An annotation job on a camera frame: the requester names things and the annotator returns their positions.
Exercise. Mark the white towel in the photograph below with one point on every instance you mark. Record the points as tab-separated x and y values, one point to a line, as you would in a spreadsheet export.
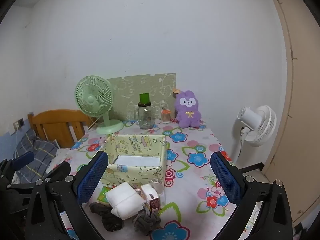
125	200

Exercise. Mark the wall socket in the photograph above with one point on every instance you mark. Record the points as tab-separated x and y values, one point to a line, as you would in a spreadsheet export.
18	124

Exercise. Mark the small brown white carton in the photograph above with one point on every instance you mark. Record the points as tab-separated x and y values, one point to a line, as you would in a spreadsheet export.
152	200

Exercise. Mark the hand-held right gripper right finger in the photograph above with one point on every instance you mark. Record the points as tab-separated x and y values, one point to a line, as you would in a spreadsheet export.
225	177

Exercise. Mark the green packet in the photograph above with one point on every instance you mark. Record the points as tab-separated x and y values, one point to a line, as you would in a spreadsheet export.
103	195

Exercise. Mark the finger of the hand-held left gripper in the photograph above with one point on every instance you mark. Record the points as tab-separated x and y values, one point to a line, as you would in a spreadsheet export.
23	158
60	170

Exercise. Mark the glass mug jar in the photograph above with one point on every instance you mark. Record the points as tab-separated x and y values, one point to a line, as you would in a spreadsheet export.
146	117

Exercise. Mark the white sock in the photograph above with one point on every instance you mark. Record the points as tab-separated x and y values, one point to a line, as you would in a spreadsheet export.
158	186

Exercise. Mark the green plastic cup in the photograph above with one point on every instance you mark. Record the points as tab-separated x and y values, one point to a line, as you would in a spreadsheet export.
144	98

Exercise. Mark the dark grey sock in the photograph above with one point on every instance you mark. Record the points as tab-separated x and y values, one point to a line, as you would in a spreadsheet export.
110	220

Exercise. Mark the yellow printed fabric storage box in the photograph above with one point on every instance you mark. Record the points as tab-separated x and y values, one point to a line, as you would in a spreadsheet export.
135	172

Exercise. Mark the cotton swab jar orange lid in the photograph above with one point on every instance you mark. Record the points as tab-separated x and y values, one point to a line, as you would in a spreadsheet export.
165	117

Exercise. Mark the green desk fan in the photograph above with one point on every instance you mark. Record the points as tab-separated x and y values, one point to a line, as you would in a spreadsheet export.
93	97

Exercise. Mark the black metal frame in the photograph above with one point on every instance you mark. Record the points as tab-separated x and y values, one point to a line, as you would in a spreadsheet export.
252	168

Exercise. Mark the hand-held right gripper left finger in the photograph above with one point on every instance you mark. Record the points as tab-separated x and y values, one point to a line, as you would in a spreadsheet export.
92	177

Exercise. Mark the green printed board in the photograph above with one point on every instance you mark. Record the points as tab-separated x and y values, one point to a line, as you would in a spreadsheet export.
150	85

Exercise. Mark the purple plush bunny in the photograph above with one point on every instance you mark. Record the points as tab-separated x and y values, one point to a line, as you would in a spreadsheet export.
187	115

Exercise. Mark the floral tablecloth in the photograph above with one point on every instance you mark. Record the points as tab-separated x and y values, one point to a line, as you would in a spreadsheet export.
197	160

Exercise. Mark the white standing fan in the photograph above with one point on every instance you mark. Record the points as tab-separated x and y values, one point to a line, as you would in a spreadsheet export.
250	120

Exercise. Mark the grey plaid pillow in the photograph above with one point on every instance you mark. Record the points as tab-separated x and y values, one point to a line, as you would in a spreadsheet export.
37	152

